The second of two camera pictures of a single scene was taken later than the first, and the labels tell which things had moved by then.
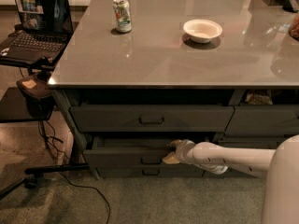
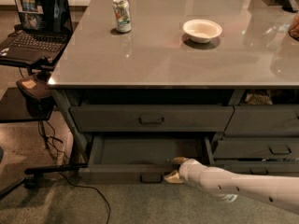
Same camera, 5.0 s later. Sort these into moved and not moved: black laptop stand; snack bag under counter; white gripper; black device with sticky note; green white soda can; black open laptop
Moved: white gripper
Not moved: black device with sticky note; snack bag under counter; black open laptop; green white soda can; black laptop stand
